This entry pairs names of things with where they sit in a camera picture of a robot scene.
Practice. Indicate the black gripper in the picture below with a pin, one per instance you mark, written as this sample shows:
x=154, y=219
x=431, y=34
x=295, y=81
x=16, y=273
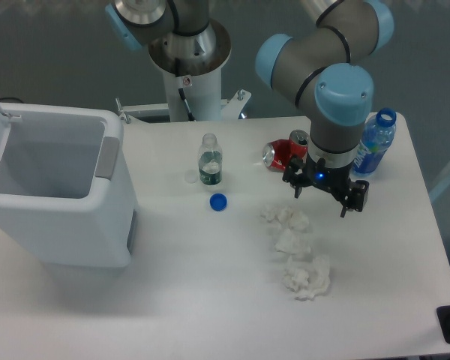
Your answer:
x=329, y=172

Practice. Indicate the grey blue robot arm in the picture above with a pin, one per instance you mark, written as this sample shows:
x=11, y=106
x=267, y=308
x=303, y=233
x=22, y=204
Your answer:
x=318, y=74

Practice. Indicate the upper white paper ball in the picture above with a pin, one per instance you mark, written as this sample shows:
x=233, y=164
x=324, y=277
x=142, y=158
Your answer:
x=286, y=216

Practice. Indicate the white paper ball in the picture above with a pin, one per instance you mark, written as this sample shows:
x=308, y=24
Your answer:
x=293, y=243
x=307, y=280
x=286, y=216

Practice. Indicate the middle white paper ball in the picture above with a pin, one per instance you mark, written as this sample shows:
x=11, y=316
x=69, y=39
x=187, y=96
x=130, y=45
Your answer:
x=293, y=243

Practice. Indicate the lower white paper ball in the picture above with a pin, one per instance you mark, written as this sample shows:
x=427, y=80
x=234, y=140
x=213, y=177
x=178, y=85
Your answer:
x=307, y=280

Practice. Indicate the upright red soda can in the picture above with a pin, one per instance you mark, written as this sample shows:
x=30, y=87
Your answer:
x=298, y=143

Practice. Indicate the crushed red soda can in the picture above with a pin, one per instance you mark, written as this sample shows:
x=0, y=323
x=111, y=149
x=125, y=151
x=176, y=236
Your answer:
x=276, y=154

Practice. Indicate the blue plastic bottle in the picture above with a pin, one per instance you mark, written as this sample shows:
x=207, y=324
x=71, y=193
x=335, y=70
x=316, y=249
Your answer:
x=377, y=137

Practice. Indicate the blue bottle cap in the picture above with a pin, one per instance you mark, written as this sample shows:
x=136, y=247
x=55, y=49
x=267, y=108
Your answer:
x=218, y=202

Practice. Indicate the clear green label bottle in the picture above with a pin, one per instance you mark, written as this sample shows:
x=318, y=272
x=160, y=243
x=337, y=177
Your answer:
x=210, y=160

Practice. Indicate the white bottle cap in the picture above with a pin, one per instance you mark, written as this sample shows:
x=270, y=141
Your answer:
x=190, y=177

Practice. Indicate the white open trash bin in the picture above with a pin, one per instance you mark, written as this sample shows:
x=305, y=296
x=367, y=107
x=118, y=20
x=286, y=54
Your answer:
x=66, y=194

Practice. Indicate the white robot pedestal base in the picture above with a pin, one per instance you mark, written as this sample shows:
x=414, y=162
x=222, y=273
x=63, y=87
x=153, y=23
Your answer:
x=191, y=69

